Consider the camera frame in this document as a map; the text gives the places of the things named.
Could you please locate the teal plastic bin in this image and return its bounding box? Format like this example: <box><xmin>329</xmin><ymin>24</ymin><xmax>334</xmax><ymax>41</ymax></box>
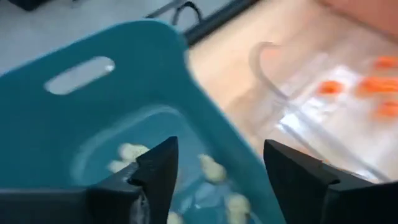
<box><xmin>0</xmin><ymin>19</ymin><xmax>287</xmax><ymax>224</ymax></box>

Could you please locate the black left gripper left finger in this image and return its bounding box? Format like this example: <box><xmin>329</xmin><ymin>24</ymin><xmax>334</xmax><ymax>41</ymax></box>
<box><xmin>0</xmin><ymin>136</ymin><xmax>180</xmax><ymax>224</ymax></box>

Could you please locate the orange plastic bin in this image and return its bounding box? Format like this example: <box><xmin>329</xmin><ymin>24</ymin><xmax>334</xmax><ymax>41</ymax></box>
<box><xmin>320</xmin><ymin>0</ymin><xmax>398</xmax><ymax>38</ymax></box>

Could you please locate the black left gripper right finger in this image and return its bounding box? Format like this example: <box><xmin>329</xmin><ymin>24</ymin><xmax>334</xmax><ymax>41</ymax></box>
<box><xmin>263</xmin><ymin>139</ymin><xmax>398</xmax><ymax>224</ymax></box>

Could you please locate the clear plastic bin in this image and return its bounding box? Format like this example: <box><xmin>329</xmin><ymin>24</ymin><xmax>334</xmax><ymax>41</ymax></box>
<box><xmin>248</xmin><ymin>40</ymin><xmax>398</xmax><ymax>184</ymax></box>

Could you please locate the long black coiled cable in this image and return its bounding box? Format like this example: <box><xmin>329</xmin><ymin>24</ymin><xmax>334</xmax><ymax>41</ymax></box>
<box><xmin>171</xmin><ymin>1</ymin><xmax>203</xmax><ymax>26</ymax></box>

